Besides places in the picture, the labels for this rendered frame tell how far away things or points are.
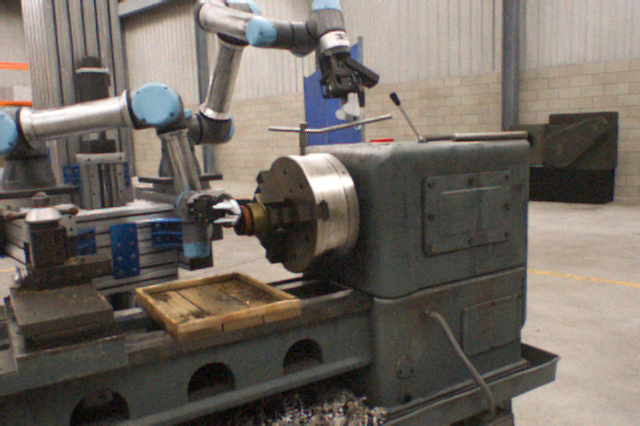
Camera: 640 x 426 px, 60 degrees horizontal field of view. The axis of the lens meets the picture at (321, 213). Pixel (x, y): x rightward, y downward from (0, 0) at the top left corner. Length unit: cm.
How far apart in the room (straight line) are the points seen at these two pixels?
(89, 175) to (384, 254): 105
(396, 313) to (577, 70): 1022
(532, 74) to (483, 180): 1016
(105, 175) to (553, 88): 1025
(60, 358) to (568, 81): 1092
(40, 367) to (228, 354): 40
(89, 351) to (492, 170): 115
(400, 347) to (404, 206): 38
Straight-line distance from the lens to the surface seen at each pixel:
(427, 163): 148
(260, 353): 136
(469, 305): 167
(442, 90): 1257
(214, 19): 175
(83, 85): 202
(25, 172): 183
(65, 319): 116
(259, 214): 140
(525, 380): 178
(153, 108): 159
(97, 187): 201
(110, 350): 115
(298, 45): 158
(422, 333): 157
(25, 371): 114
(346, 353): 149
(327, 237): 138
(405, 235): 144
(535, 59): 1184
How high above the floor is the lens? 129
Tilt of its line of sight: 8 degrees down
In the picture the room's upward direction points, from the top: 2 degrees counter-clockwise
